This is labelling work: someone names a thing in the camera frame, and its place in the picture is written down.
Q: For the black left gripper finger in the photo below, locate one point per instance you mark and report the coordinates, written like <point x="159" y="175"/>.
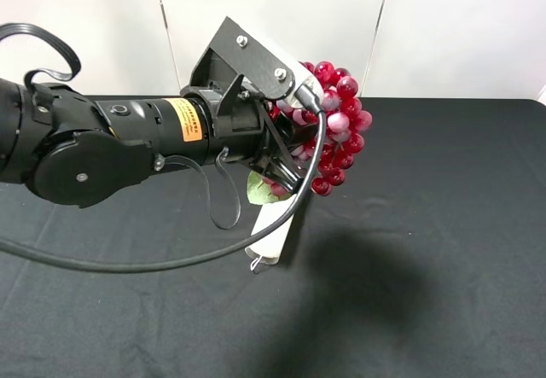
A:
<point x="292" y="134"/>

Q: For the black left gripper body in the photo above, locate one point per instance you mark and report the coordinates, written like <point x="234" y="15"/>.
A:
<point x="234" y="83"/>

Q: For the red artificial grape bunch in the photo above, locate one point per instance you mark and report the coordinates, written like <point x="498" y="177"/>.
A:
<point x="346" y="122"/>

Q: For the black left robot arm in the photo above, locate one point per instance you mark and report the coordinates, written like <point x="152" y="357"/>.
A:
<point x="75" y="150"/>

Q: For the white cylindrical roll pack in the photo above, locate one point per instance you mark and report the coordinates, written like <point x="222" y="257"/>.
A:
<point x="278" y="248"/>

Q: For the black tablecloth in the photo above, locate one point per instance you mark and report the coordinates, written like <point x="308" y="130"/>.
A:
<point x="429" y="261"/>

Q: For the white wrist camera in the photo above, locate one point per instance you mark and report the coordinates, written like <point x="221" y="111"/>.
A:
<point x="305" y="91"/>

